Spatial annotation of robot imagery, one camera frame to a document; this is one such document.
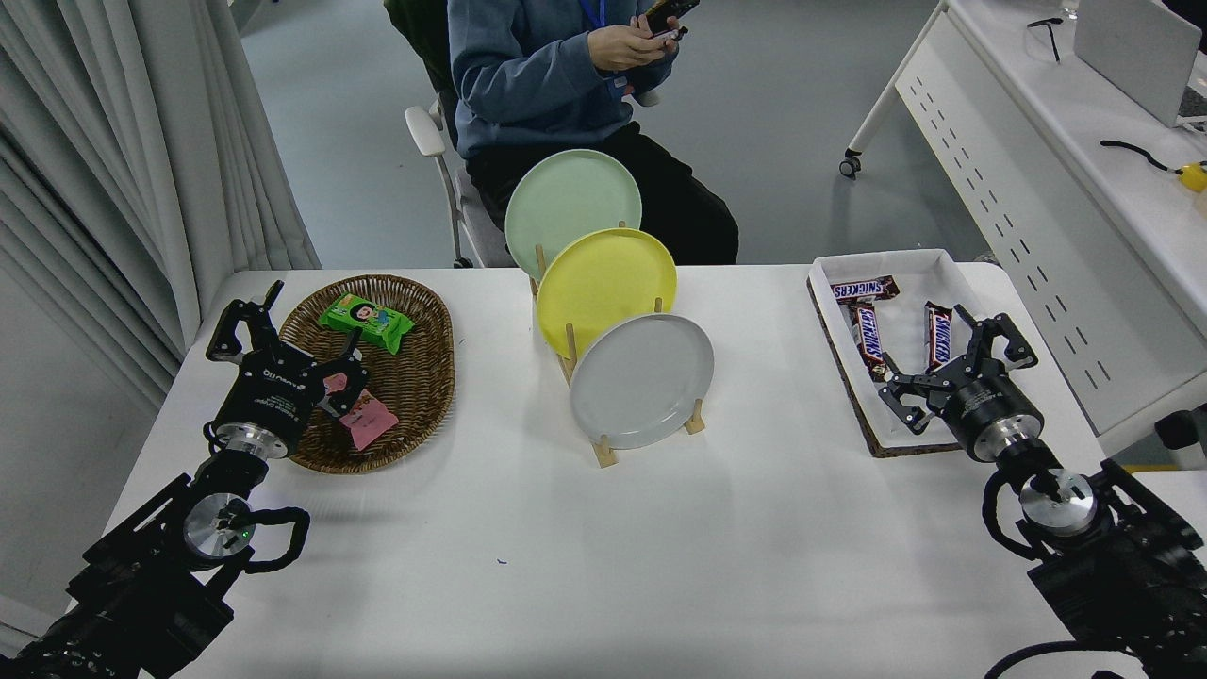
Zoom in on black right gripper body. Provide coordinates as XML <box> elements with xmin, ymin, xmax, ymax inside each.
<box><xmin>943</xmin><ymin>368</ymin><xmax>1038</xmax><ymax>444</ymax></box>

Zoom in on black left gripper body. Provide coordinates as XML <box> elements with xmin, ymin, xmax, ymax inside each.
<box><xmin>223</xmin><ymin>347</ymin><xmax>326</xmax><ymax>437</ymax></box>

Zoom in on grey plate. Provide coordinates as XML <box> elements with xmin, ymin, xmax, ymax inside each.
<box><xmin>569</xmin><ymin>313</ymin><xmax>715</xmax><ymax>451</ymax></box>

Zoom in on black phone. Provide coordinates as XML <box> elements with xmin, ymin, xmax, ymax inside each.
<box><xmin>644</xmin><ymin>0</ymin><xmax>701</xmax><ymax>41</ymax></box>

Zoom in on yellow plate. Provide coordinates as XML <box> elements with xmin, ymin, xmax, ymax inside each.
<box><xmin>536</xmin><ymin>227</ymin><xmax>678</xmax><ymax>360</ymax></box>

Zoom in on wooden plate rack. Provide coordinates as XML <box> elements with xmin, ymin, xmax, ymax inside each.
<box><xmin>528</xmin><ymin>222</ymin><xmax>706</xmax><ymax>470</ymax></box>

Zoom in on pale green plate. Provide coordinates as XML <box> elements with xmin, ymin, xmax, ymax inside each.
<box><xmin>504</xmin><ymin>149</ymin><xmax>643</xmax><ymax>282</ymax></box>

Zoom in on person's right hand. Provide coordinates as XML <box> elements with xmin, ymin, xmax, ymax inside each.
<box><xmin>589</xmin><ymin>21</ymin><xmax>672</xmax><ymax>72</ymax></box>

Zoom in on snickers bar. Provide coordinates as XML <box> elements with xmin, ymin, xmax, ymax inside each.
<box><xmin>847</xmin><ymin>302</ymin><xmax>892</xmax><ymax>381</ymax></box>
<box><xmin>924</xmin><ymin>301</ymin><xmax>955</xmax><ymax>373</ymax></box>
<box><xmin>830</xmin><ymin>275</ymin><xmax>901</xmax><ymax>304</ymax></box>

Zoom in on large pink snack packet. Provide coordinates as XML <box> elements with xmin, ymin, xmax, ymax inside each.
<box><xmin>338</xmin><ymin>389</ymin><xmax>400</xmax><ymax>452</ymax></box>

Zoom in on green snack packet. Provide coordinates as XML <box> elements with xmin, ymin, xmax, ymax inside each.
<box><xmin>318</xmin><ymin>292</ymin><xmax>416</xmax><ymax>356</ymax></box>

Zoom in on brown wicker basket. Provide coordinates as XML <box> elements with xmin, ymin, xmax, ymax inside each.
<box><xmin>279</xmin><ymin>274</ymin><xmax>456</xmax><ymax>475</ymax></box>

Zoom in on white lined tray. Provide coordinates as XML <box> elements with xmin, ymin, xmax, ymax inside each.
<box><xmin>807</xmin><ymin>249</ymin><xmax>1048</xmax><ymax>459</ymax></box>

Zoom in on white perforated desk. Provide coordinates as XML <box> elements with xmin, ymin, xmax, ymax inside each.
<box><xmin>839</xmin><ymin>0</ymin><xmax>1207</xmax><ymax>472</ymax></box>

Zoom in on grey curtain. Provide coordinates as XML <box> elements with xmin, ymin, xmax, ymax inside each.
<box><xmin>0</xmin><ymin>0</ymin><xmax>322</xmax><ymax>416</ymax></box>

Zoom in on white chair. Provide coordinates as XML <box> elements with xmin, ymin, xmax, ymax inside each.
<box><xmin>405</xmin><ymin>90</ymin><xmax>518</xmax><ymax>270</ymax></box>

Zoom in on black glasses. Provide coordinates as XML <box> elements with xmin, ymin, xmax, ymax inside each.
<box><xmin>1026</xmin><ymin>16</ymin><xmax>1065</xmax><ymax>64</ymax></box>

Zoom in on white laptop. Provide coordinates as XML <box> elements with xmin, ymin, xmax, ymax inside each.
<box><xmin>1073</xmin><ymin>0</ymin><xmax>1207</xmax><ymax>129</ymax></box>

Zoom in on dark green jacket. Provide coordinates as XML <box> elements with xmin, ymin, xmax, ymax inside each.
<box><xmin>383</xmin><ymin>0</ymin><xmax>458</xmax><ymax>142</ymax></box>

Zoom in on person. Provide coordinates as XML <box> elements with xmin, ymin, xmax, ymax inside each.
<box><xmin>446</xmin><ymin>0</ymin><xmax>740</xmax><ymax>266</ymax></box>

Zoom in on black cable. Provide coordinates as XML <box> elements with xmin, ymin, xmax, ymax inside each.
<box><xmin>1100</xmin><ymin>140</ymin><xmax>1184</xmax><ymax>175</ymax></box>

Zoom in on blue lanyard with badge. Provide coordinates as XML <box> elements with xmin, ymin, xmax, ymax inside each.
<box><xmin>580</xmin><ymin>0</ymin><xmax>633</xmax><ymax>100</ymax></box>

